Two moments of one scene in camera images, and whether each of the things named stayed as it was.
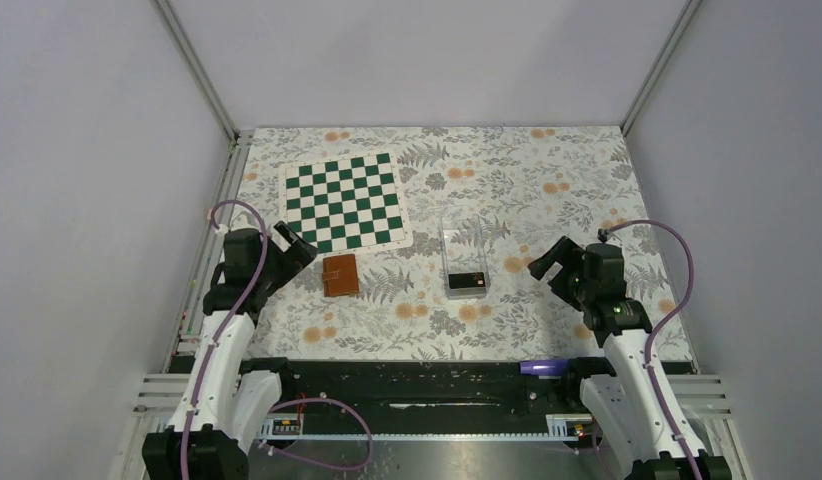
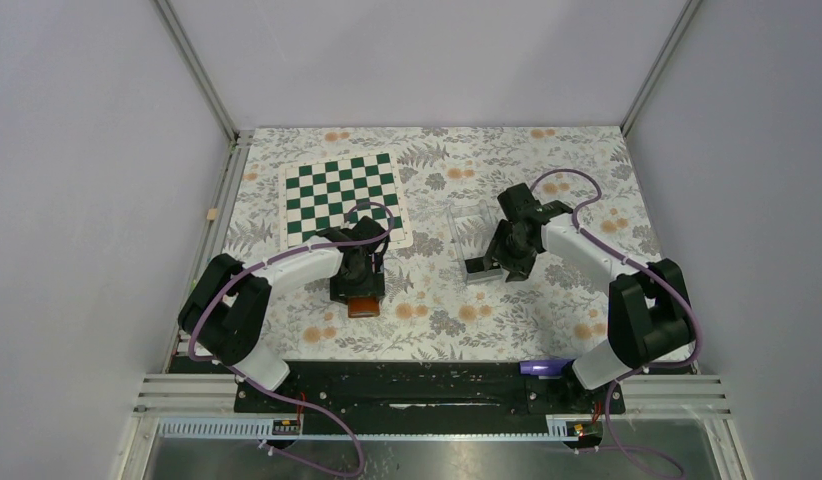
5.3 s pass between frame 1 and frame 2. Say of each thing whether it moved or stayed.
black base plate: stayed
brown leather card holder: moved
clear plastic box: moved
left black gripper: moved
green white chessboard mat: stayed
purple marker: stayed
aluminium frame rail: stayed
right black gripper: moved
